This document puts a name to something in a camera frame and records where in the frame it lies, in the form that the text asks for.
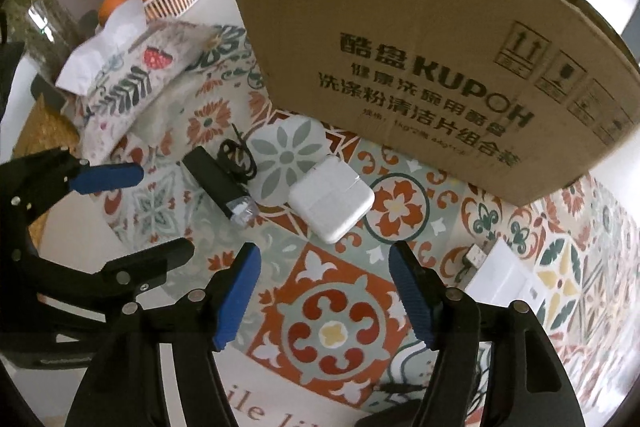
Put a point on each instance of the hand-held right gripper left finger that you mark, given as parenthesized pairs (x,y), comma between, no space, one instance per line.
(237,297)

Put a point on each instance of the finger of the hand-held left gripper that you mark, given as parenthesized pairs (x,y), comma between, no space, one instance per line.
(107,177)
(150,262)

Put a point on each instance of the white square charger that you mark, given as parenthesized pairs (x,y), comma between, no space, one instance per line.
(330,199)

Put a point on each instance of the brown cardboard box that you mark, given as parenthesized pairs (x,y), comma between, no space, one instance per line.
(400,32)

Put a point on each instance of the white flat power strip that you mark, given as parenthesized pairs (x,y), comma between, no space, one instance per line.
(505,282)

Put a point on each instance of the glass vase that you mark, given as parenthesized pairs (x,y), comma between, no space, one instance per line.
(45,22)

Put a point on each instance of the yellow woven placemat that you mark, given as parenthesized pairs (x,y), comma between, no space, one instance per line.
(45,134)

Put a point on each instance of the patterned table runner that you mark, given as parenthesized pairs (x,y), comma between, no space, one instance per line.
(340,332)

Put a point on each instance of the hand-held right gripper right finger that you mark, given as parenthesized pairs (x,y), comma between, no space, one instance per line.
(412,297)

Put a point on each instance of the floral tissue pack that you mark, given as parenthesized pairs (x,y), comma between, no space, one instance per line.
(130,82)

